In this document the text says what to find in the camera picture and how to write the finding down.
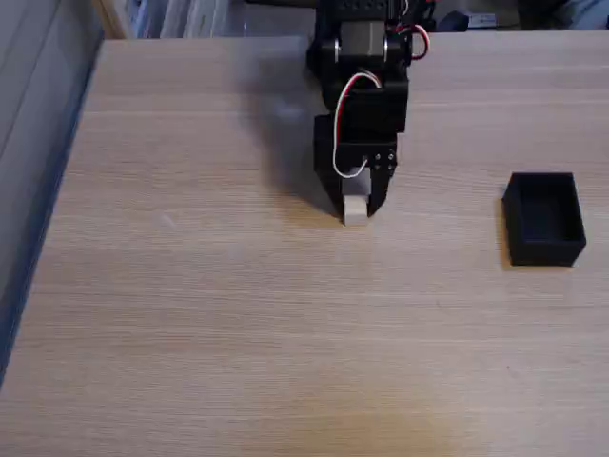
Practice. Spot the white cube block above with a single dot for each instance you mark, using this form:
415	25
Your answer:
355	210

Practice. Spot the black open box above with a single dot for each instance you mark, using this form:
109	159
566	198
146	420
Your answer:
544	224

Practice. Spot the black device with white label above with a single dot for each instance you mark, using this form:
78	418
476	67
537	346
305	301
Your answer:
459	23

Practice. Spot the white stacked panels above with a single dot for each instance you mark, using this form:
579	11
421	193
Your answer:
190	18

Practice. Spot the dark blue object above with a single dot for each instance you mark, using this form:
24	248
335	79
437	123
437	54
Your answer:
566	14

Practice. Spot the light wooden frame bar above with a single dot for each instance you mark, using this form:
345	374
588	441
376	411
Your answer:
108	19

